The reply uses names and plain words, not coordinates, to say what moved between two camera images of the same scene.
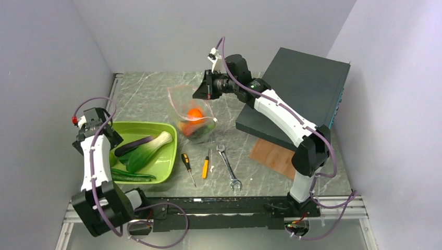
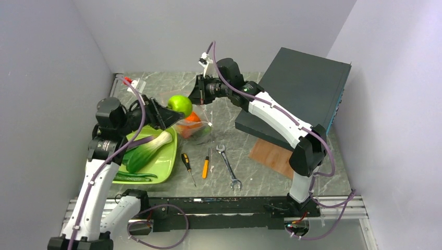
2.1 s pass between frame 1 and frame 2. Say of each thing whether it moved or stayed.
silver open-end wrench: stayed
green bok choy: stayed
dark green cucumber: stayed
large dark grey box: stayed
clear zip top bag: moved
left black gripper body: moved
